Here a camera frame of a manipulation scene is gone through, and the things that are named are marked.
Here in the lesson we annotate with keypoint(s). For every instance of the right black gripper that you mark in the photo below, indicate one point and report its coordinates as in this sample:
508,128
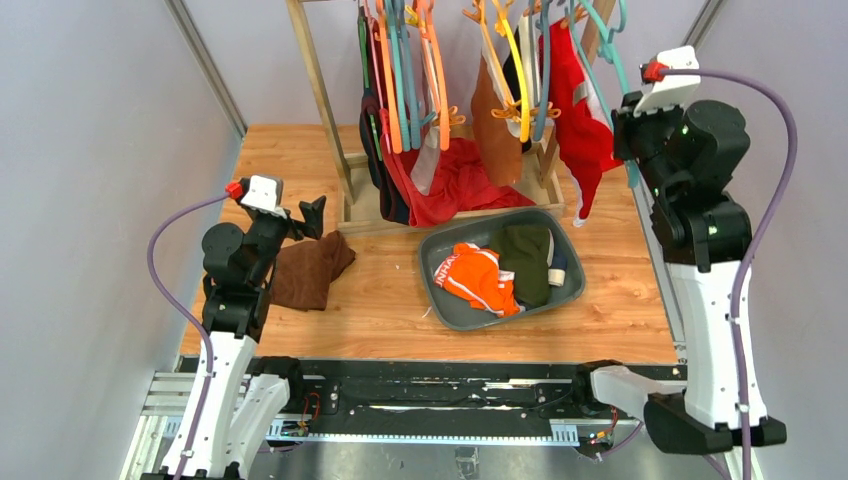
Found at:
631,132

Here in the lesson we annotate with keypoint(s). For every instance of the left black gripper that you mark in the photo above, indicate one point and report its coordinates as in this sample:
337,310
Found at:
289,220

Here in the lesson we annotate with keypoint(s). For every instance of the red underwear white trim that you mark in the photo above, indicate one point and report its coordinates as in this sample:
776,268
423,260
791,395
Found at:
584,137

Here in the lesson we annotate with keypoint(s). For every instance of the teal plastic clip hanger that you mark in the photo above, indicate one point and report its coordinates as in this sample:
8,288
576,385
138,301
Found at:
607,49

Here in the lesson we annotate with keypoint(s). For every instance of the blue-grey plastic clip hanger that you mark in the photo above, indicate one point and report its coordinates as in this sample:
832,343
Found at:
545,110

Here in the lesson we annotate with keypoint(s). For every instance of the black underwear cream waistband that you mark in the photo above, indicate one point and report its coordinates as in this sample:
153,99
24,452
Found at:
524,35

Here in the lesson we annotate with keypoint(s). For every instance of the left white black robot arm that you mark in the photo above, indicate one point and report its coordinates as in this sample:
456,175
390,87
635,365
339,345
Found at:
231,408

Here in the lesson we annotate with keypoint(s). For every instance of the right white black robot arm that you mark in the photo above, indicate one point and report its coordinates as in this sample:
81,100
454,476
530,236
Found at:
686,156

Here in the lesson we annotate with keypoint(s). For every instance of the teal plastic hanger pair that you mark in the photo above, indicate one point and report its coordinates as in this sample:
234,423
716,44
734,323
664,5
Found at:
409,107

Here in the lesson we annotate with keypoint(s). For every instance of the orange clip hanger with brown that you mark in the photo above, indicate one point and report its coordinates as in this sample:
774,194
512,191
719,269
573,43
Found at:
493,60

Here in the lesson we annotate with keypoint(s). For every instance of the brown underwear on hanger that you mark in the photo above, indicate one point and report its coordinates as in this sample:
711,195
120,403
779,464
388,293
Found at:
500,152

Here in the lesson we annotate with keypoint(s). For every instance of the orange underwear in basin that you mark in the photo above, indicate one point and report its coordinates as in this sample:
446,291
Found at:
473,273

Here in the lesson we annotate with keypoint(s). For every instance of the dark green underwear in basin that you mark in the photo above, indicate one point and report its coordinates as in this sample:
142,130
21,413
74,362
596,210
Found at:
531,253

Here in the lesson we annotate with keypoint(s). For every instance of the orange plastic hanger left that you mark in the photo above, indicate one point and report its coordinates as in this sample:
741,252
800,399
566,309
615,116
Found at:
394,124

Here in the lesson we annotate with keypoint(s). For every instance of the orange plastic hanger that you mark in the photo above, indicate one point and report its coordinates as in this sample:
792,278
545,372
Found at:
394,124
446,115

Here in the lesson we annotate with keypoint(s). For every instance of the yellow plastic clip hanger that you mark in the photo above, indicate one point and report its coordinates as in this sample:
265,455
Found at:
506,30

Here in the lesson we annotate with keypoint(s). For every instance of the orange plastic hanger right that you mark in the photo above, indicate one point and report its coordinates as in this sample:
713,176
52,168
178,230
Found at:
446,115

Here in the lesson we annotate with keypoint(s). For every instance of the wooden clothes rack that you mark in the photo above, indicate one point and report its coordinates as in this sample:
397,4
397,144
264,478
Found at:
359,200

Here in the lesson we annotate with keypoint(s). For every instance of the brown cloth on table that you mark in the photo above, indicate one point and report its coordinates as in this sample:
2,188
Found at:
305,271

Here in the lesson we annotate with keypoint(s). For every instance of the dark navy garment hanging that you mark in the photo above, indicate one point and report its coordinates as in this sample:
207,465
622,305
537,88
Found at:
374,152

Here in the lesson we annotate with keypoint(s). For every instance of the large red garment hanging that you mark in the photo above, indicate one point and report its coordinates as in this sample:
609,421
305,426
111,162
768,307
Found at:
459,184

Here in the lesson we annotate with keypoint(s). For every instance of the grey plastic basin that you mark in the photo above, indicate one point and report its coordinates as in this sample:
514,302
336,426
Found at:
458,313

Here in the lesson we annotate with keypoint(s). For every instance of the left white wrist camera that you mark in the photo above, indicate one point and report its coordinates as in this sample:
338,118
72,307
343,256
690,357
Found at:
263,194

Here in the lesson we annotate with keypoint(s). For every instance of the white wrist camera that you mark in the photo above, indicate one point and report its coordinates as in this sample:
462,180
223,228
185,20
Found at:
667,87
263,194

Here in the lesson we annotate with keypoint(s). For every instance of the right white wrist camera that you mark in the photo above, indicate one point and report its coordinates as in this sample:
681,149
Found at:
667,87

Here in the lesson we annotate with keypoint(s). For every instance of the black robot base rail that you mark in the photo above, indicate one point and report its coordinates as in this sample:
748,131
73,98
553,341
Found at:
422,402

